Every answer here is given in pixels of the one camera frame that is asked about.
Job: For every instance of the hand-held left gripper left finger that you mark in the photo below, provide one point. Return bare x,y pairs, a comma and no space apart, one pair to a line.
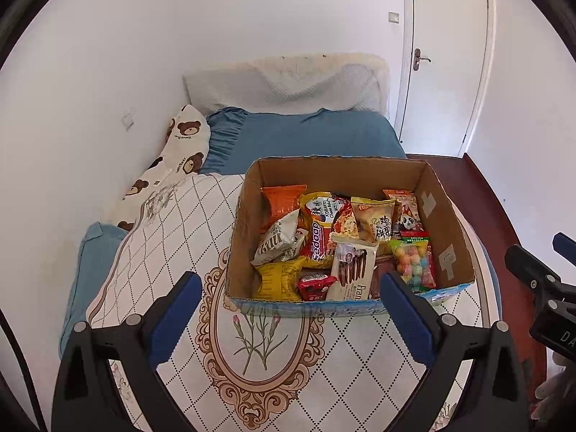
180,315

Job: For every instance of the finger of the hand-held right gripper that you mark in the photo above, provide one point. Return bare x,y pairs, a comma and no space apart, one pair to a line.
566,244
531,270

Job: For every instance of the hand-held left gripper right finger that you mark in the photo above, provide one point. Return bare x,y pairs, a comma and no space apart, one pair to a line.
409,319

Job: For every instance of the orange panda snack packet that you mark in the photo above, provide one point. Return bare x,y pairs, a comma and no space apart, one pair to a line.
405,216

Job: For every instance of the blue printed cardboard box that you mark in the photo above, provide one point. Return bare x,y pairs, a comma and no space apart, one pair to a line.
342,175

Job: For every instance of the person's right hand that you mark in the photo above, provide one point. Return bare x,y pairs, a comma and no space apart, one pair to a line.
555,382

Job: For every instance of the dark red snack packet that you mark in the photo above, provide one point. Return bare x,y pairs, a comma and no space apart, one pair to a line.
382,272

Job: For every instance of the colourful candy ball bag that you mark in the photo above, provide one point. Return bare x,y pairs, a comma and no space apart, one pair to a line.
414,263

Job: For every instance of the white chocolate stick packet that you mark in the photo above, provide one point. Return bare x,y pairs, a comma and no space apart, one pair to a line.
353,270

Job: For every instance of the blue cushion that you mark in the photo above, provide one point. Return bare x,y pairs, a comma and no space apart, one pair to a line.
92,270

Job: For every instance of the red chocolate snack packet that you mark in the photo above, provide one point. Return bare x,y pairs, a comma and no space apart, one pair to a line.
315,284

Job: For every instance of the yellow snack packet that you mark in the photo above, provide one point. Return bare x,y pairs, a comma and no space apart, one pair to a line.
276,281

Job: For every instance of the tan snack packet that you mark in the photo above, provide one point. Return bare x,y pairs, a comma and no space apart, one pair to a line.
373,220

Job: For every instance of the grey white snack packet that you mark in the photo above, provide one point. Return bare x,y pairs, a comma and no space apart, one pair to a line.
276,245

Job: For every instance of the yellow red noodle packet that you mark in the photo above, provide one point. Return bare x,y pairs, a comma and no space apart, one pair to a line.
321,234

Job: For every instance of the bear print pillow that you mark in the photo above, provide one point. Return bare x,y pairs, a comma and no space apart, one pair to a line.
180,153

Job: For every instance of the blue bed sheet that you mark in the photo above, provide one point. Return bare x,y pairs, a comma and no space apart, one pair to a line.
306,139

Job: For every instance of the white door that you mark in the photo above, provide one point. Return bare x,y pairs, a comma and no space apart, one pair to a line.
450,54

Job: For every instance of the white textured pillow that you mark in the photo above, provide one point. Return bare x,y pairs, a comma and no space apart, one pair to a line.
288,85

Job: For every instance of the white wall socket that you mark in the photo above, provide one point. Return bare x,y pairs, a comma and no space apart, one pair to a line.
128,119

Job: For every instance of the white light switch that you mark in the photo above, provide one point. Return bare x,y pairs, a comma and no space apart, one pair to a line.
393,17

